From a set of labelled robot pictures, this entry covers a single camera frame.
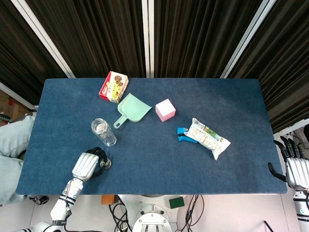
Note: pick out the red snack box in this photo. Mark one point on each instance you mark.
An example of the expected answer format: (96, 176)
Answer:
(114, 87)

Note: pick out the blue felt table mat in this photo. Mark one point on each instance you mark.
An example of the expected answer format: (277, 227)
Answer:
(157, 169)

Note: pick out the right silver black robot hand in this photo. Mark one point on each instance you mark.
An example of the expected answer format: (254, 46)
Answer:
(295, 169)

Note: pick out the clear plastic bottle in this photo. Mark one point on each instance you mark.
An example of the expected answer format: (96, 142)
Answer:
(104, 134)

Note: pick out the pink white cube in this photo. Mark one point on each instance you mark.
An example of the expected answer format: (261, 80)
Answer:
(165, 110)

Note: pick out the orange block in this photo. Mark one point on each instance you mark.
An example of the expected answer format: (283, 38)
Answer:
(107, 199)

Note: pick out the brown cardboard box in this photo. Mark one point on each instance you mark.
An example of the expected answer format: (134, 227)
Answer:
(12, 106)

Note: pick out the dark brown curtain panel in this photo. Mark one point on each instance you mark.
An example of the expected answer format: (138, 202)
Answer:
(91, 36)
(285, 60)
(19, 55)
(200, 36)

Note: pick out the mint green plastic scoop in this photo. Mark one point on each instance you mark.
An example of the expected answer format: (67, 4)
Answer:
(132, 108)

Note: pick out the dark green block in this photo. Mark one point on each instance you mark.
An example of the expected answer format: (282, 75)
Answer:
(176, 202)

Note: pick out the blue snack packet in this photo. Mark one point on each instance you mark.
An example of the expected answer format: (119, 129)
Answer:
(182, 135)

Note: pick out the white robot torso base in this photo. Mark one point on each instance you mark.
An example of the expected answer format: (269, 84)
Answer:
(150, 217)

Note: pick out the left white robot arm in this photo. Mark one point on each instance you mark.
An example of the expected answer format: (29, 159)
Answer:
(70, 191)

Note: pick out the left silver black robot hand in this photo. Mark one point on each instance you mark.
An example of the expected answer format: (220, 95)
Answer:
(85, 164)

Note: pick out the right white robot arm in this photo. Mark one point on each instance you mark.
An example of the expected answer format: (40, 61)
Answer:
(301, 205)

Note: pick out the black caster wheel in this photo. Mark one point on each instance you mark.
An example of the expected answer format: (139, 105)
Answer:
(41, 199)

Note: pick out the white snack bag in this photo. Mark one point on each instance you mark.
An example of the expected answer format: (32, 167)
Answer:
(207, 137)

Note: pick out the white vertical frame post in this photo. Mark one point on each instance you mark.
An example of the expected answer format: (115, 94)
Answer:
(147, 36)

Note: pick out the white slanted frame post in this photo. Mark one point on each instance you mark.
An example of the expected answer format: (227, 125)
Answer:
(246, 41)
(46, 41)

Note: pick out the person's leg in jeans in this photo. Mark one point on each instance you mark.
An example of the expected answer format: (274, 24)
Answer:
(9, 176)
(14, 137)

